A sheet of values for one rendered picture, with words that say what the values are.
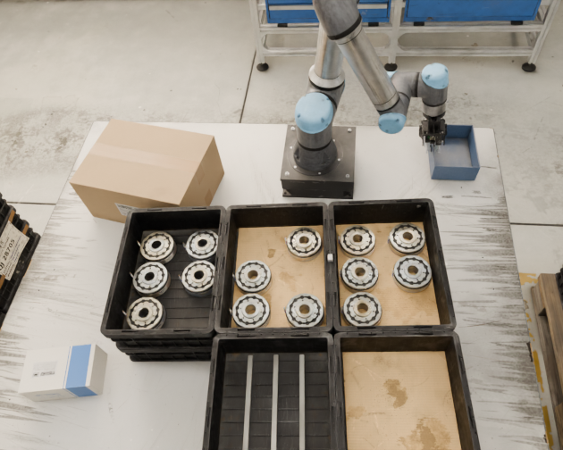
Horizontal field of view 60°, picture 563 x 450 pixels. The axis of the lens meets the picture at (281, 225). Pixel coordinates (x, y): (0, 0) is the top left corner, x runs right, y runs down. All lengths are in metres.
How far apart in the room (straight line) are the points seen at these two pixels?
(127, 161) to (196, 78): 1.77
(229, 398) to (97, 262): 0.71
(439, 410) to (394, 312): 0.27
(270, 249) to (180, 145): 0.49
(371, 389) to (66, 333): 0.94
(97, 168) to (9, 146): 1.79
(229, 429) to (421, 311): 0.58
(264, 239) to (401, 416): 0.62
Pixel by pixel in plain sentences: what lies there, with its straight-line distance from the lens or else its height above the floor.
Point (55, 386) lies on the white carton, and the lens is 1.54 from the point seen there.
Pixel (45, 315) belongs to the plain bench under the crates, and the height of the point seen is 0.70.
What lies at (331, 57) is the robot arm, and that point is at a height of 1.15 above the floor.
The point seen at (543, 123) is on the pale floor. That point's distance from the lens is 3.17.
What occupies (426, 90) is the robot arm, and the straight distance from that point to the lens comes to 1.57.
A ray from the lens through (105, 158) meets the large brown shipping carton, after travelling 1.76.
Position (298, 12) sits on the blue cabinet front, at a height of 0.39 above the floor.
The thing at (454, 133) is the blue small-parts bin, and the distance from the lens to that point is 1.93.
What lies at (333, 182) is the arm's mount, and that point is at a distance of 1.66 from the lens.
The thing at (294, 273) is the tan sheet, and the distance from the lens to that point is 1.43.
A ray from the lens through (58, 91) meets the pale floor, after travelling 3.71.
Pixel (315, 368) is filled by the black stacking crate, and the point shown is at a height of 0.83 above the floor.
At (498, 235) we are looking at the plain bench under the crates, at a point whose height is 0.70.
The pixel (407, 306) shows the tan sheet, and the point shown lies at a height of 0.83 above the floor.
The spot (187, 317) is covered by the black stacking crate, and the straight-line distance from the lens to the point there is 1.42.
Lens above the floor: 2.09
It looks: 56 degrees down
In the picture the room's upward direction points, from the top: 9 degrees counter-clockwise
